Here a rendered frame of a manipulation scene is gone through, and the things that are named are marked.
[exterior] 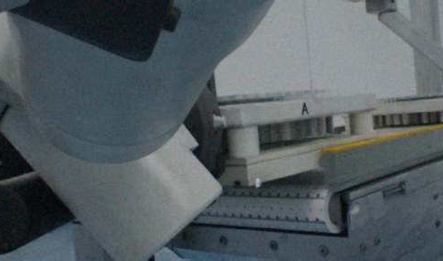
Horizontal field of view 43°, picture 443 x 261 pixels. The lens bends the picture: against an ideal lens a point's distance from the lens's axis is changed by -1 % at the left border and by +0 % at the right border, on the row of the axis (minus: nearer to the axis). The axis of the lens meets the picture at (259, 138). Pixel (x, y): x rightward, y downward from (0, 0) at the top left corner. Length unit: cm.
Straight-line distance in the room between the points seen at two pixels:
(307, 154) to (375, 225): 13
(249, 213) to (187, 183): 36
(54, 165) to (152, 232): 6
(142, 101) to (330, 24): 432
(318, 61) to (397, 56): 66
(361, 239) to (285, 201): 9
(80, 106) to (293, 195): 45
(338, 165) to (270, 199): 9
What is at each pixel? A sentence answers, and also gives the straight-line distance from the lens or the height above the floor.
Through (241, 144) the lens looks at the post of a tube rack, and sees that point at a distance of 49.
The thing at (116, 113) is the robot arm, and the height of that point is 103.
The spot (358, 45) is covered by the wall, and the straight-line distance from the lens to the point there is 434.
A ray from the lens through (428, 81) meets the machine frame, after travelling 161.
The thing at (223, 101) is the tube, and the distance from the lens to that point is 55.
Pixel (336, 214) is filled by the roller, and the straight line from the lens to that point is 58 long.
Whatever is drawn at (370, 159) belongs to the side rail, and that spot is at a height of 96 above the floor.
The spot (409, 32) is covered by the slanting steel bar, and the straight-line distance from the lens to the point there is 73.
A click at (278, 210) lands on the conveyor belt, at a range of 60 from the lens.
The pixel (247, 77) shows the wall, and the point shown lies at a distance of 492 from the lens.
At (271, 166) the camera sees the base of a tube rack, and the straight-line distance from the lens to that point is 51.
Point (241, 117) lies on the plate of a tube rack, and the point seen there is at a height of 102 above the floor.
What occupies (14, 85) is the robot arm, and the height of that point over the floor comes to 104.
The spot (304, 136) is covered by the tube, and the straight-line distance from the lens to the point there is 62.
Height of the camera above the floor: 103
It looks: 3 degrees down
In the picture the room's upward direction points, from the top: 5 degrees counter-clockwise
